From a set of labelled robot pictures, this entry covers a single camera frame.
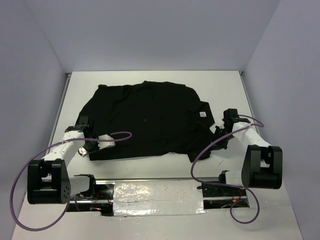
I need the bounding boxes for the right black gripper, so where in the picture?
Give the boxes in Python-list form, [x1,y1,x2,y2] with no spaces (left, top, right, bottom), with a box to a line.
[208,125,235,151]

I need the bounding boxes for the black long sleeve shirt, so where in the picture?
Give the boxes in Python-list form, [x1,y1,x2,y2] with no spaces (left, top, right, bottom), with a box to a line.
[80,81,216,162]

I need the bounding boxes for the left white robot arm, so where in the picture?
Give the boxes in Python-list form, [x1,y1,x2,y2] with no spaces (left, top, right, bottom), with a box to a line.
[27,116,99,205]

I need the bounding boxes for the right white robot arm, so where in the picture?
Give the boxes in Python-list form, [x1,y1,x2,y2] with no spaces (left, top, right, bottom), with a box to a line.
[211,108,283,190]

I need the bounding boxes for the glossy white tape sheet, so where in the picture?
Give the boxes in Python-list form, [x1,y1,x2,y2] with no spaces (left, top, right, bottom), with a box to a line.
[112,180,205,217]

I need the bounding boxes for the white front board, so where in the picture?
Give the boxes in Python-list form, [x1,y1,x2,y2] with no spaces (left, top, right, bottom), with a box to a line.
[12,187,303,240]

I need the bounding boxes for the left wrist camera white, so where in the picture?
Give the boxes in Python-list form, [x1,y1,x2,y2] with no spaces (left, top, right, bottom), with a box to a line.
[97,134,116,150]

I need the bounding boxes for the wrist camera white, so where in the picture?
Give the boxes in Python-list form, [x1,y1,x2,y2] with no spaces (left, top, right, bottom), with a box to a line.
[223,108,239,124]
[97,134,116,150]

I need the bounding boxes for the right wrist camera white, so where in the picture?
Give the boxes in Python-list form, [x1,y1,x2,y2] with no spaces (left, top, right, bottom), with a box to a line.
[223,108,239,124]

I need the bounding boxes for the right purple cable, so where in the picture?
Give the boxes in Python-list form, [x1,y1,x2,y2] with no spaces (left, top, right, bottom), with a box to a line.
[190,114,265,224]

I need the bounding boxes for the purple cable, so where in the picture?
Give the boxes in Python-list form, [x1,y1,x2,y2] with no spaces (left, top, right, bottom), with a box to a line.
[190,114,265,224]
[9,131,133,231]

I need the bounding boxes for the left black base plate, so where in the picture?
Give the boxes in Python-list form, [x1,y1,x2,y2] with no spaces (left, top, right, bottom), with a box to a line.
[75,184,114,201]

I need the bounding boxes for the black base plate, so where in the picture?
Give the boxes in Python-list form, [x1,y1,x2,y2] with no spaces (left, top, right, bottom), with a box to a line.
[196,183,247,199]
[75,184,114,201]

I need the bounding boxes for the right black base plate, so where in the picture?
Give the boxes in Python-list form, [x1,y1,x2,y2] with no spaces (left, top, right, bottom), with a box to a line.
[196,183,247,199]

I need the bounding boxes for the aluminium table edge rail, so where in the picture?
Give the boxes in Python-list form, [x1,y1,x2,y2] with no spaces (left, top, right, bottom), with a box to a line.
[239,71,270,148]

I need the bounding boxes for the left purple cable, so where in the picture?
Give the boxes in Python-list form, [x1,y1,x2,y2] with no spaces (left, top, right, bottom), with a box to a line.
[9,131,133,231]

